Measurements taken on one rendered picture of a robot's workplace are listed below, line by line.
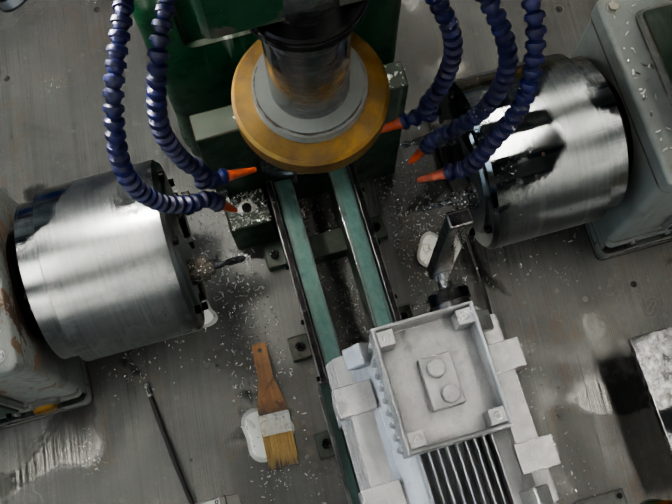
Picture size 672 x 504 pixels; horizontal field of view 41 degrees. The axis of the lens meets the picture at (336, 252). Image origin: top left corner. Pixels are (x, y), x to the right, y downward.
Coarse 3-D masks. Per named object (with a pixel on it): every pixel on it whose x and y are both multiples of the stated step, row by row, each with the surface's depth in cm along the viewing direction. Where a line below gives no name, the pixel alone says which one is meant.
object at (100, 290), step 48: (48, 192) 121; (96, 192) 119; (48, 240) 115; (96, 240) 115; (144, 240) 115; (48, 288) 115; (96, 288) 115; (144, 288) 116; (192, 288) 122; (48, 336) 118; (96, 336) 119; (144, 336) 122
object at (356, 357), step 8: (480, 312) 90; (488, 312) 91; (480, 320) 90; (488, 320) 91; (488, 328) 90; (360, 344) 89; (368, 344) 90; (344, 352) 90; (352, 352) 89; (360, 352) 88; (344, 360) 90; (352, 360) 89; (360, 360) 88; (368, 360) 89; (352, 368) 89; (360, 368) 90; (528, 488) 87; (536, 488) 85; (544, 488) 86; (520, 496) 86; (528, 496) 85; (536, 496) 85; (544, 496) 85
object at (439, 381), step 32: (416, 320) 84; (448, 320) 87; (384, 352) 86; (416, 352) 86; (448, 352) 85; (480, 352) 85; (384, 384) 85; (416, 384) 85; (448, 384) 83; (480, 384) 85; (416, 416) 84; (448, 416) 84; (480, 416) 84; (416, 448) 82
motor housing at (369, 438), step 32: (512, 384) 90; (352, 416) 89; (384, 416) 89; (512, 416) 90; (352, 448) 92; (384, 448) 89; (448, 448) 84; (480, 448) 86; (512, 448) 88; (384, 480) 88; (416, 480) 86; (448, 480) 84; (480, 480) 85; (512, 480) 86; (544, 480) 89
